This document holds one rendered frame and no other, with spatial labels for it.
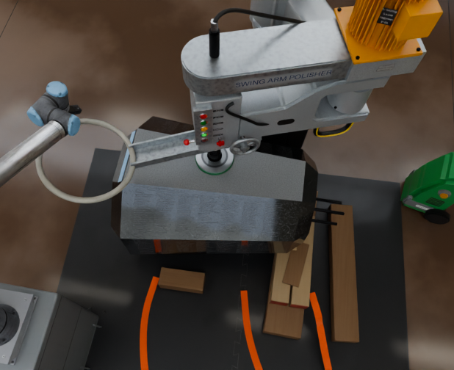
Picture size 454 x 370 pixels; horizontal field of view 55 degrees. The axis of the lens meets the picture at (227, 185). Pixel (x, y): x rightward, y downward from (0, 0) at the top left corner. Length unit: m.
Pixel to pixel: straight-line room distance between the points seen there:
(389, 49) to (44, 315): 1.96
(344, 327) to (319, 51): 1.89
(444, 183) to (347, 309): 1.05
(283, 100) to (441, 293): 2.03
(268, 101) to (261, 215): 0.72
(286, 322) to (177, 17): 2.84
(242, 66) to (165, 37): 2.51
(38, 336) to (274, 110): 1.55
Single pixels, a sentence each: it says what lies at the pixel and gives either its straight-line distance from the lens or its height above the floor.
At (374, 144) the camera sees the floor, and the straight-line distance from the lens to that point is 3.77.
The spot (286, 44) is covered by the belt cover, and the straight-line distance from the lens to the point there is 1.84.
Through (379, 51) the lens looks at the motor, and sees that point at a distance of 1.88.
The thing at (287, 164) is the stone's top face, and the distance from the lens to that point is 2.52.
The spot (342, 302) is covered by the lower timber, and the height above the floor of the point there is 0.11.
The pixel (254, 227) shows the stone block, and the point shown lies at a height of 0.73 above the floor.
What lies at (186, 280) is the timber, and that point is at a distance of 3.03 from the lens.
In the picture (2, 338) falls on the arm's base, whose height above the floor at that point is 0.95.
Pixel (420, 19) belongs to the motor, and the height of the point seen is 1.98.
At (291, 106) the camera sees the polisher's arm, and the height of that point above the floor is 1.45.
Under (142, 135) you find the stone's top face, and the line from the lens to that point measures 2.61.
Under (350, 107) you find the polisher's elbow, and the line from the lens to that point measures 2.19.
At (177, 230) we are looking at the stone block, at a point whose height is 0.68.
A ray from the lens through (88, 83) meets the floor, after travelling 4.01.
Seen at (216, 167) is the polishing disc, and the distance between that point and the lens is 2.45.
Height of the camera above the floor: 3.09
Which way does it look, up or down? 66 degrees down
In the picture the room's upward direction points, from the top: 3 degrees clockwise
